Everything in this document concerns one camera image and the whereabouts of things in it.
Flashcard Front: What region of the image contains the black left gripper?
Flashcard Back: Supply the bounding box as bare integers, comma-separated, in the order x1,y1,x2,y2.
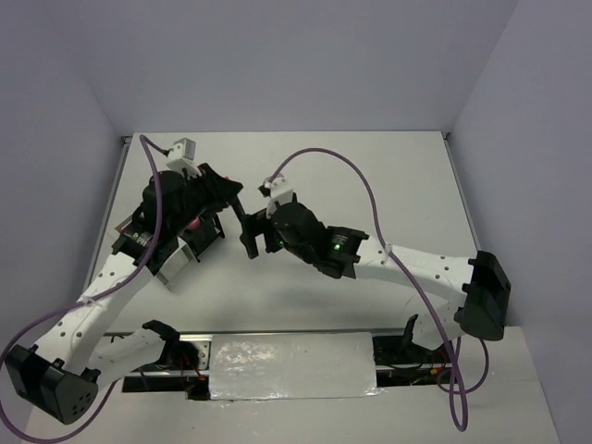
170,162,243,234

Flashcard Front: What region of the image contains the pink capped crayon tube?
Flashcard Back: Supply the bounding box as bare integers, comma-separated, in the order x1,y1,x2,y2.
186,217,202,230

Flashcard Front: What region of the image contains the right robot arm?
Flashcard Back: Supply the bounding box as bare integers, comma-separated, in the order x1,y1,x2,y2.
240,202,512,362

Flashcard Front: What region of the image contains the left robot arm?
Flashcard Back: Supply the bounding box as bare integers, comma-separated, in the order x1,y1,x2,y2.
6,164,243,425

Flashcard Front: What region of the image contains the white slotted organizer box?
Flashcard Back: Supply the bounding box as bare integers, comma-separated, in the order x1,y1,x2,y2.
115,219,195,292

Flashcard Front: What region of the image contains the black slotted organizer box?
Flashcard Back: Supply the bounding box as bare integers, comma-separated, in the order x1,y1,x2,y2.
116,214,225,263

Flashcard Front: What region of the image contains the silver taped front panel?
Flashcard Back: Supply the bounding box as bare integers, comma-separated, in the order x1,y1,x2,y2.
209,332,379,401

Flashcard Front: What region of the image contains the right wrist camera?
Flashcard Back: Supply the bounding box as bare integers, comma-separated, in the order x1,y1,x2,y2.
259,173,296,219

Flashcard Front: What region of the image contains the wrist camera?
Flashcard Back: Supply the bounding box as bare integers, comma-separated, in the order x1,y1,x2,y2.
259,173,296,219
166,138,200,178

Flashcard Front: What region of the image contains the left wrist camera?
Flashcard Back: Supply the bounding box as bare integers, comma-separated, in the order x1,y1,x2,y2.
166,138,200,178

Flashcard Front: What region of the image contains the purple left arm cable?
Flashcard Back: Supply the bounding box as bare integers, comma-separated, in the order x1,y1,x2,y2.
0,134,175,439

